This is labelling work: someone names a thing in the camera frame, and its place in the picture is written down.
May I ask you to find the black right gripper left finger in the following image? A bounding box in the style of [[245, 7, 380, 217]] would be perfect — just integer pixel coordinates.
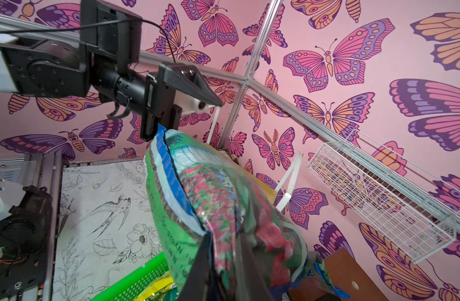
[[177, 232, 212, 301]]

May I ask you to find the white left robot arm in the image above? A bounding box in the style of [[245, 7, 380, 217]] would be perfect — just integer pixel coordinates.
[[0, 1, 223, 141]]

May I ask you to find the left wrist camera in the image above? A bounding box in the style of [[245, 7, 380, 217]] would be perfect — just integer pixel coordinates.
[[176, 95, 210, 115]]

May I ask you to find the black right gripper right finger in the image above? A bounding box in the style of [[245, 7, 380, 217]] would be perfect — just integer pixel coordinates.
[[236, 233, 273, 300]]

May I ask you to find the aluminium cage frame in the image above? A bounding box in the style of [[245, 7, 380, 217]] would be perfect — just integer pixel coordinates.
[[0, 15, 460, 235]]

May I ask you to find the green plastic mesh basket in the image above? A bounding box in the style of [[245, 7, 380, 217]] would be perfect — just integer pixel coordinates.
[[91, 253, 168, 301]]

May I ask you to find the floral bag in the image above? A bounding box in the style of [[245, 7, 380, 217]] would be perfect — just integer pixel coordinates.
[[145, 128, 328, 300]]

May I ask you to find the white wire basket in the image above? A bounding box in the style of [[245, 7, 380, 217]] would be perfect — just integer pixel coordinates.
[[307, 134, 460, 263]]

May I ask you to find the dark brown wooden stand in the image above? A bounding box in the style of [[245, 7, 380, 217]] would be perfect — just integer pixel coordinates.
[[288, 248, 387, 300]]

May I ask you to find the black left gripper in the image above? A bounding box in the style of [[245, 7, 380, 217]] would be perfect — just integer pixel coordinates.
[[90, 61, 223, 142]]

